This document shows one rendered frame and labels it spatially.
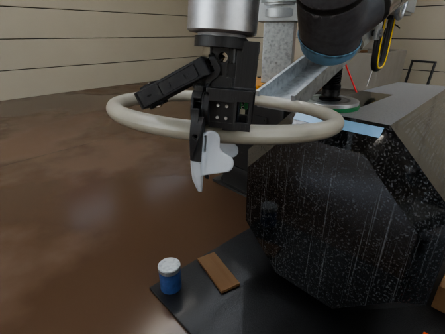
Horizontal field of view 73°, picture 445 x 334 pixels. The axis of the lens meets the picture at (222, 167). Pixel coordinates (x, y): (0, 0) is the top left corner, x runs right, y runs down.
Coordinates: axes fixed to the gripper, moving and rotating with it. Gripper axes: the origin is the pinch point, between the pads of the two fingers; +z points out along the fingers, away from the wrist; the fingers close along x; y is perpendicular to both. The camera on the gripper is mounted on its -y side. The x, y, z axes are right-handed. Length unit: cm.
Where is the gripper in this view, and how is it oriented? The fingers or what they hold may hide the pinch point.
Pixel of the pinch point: (199, 175)
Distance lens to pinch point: 46.6
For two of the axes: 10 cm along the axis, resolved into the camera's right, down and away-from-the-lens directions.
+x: 1.5, -3.4, 9.3
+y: 9.9, 1.2, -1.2
